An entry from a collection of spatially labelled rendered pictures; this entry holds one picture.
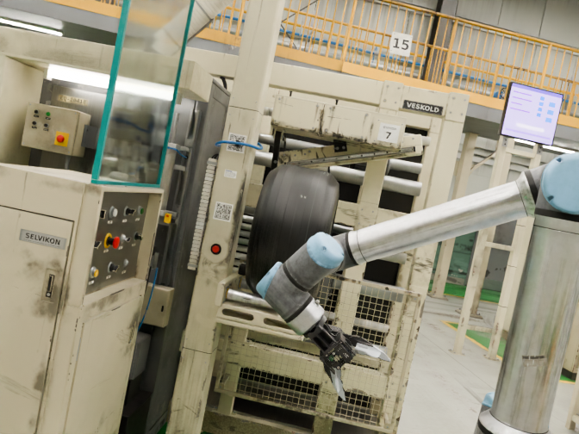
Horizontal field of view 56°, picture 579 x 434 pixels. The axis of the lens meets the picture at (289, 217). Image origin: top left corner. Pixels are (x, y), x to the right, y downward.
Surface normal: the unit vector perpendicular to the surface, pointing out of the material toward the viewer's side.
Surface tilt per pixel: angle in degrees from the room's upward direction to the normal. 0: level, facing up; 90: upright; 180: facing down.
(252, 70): 90
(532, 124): 90
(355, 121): 90
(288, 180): 41
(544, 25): 90
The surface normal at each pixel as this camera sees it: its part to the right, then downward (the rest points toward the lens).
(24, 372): -0.11, 0.04
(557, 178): -0.36, -0.10
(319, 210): 0.25, -0.36
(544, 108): 0.15, 0.08
